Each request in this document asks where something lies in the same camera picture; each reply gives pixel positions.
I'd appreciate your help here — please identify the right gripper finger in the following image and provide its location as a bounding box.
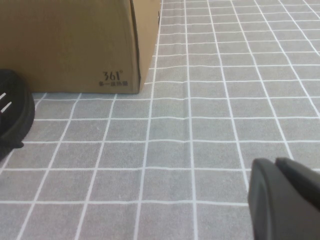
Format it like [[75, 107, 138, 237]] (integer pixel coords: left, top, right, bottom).
[[247, 156, 320, 240]]

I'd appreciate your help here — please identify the black mesh sneaker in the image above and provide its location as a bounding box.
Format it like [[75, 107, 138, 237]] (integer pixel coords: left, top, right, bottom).
[[0, 68, 36, 162]]

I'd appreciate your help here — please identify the brown cardboard shoe box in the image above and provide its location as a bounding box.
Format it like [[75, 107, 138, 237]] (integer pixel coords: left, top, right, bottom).
[[0, 0, 161, 95]]

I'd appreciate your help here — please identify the grey white-checked tablecloth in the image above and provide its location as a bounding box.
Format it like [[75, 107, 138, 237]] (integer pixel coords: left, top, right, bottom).
[[0, 0, 320, 240]]

